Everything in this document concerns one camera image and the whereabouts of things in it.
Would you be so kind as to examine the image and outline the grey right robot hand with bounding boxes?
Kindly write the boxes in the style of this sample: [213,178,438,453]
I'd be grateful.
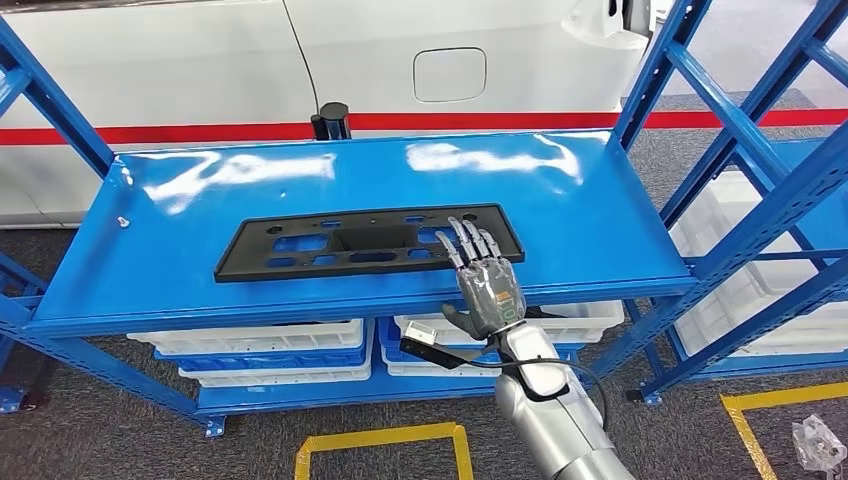
[433,216,529,341]

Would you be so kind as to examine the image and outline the black plastic panel part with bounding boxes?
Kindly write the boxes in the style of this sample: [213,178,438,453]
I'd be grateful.
[213,203,526,285]

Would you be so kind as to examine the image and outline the blue metal shelf rack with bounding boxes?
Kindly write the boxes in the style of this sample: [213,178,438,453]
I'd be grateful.
[625,0,848,407]
[0,0,848,440]
[0,250,51,416]

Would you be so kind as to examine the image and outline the red barrier belt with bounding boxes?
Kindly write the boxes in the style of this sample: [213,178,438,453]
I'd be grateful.
[0,107,848,147]

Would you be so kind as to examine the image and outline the large white plastic crate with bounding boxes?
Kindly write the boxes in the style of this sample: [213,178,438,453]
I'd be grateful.
[667,169,848,299]
[672,264,848,359]

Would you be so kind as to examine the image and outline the yellow floor tape outline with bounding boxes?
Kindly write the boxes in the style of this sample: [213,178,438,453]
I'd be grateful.
[719,380,848,480]

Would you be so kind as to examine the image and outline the crumpled clear plastic bag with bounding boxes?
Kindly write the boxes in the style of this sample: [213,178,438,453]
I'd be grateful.
[790,413,848,477]

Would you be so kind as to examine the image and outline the white car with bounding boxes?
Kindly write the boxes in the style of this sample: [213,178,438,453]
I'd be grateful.
[0,0,657,230]

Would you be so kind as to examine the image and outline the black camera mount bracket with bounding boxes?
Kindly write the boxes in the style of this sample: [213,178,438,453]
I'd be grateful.
[398,336,505,372]

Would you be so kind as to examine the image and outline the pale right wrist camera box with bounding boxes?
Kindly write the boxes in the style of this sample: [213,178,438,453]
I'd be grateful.
[404,320,440,347]

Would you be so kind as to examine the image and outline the black barrier post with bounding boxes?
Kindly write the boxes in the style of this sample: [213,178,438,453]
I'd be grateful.
[309,101,352,142]

